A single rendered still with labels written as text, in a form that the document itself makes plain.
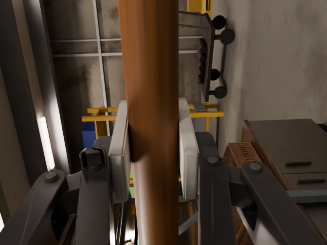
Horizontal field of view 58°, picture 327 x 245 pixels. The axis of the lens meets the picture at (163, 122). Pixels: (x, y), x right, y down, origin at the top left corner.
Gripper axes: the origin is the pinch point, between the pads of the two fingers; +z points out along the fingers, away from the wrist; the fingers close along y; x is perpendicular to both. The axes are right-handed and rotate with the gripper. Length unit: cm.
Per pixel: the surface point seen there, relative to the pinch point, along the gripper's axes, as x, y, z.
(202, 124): -232, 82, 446
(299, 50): -49, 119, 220
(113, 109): -216, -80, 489
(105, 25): -96, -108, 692
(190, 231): -139, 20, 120
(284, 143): -85, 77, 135
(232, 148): -90, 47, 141
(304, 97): -82, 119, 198
